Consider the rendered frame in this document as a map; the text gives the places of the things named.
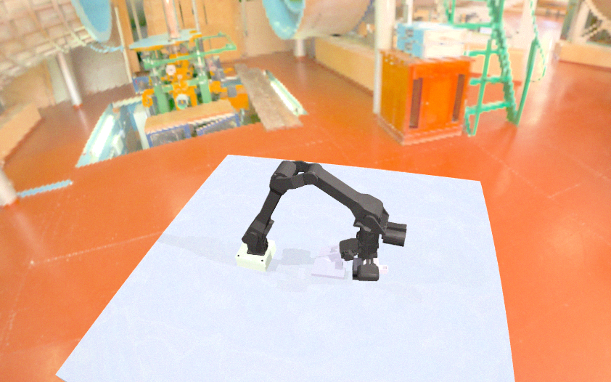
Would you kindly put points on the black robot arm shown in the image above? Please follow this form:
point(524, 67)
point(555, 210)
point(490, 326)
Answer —
point(368, 211)

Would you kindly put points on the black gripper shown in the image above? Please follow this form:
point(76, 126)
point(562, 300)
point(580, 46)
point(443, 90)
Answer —
point(368, 272)

